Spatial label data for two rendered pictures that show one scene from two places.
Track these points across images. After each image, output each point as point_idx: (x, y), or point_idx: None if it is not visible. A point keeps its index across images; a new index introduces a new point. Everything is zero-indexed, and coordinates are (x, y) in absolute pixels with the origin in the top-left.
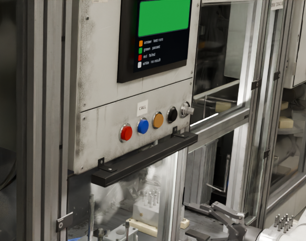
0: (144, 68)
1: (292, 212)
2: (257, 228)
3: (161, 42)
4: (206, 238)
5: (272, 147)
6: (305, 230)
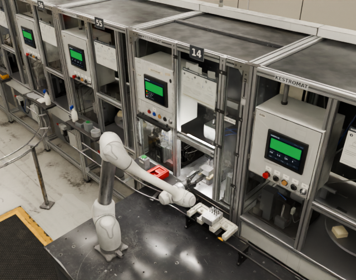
0: (148, 98)
1: (296, 267)
2: (184, 183)
3: (153, 94)
4: (195, 181)
5: (239, 188)
6: None
